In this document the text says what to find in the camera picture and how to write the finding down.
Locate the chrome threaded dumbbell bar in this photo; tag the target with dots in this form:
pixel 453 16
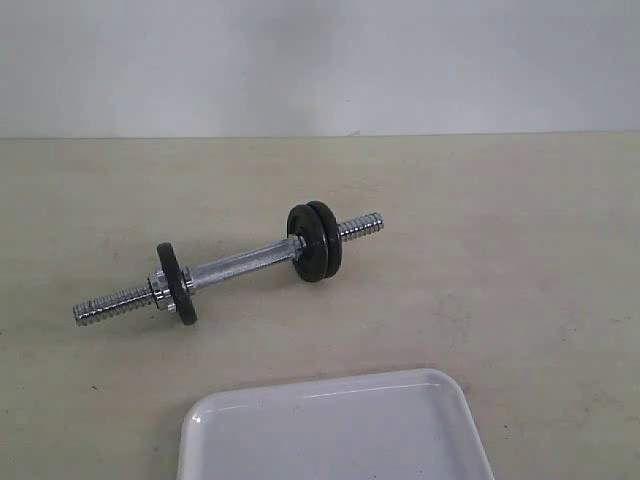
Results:
pixel 286 250

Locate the chrome collar nut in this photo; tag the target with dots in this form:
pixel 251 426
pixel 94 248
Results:
pixel 160 291

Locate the white plastic tray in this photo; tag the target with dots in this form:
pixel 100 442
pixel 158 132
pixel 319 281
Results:
pixel 408 424

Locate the black weight plate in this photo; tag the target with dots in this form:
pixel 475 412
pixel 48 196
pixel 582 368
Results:
pixel 332 234
pixel 176 283
pixel 306 223

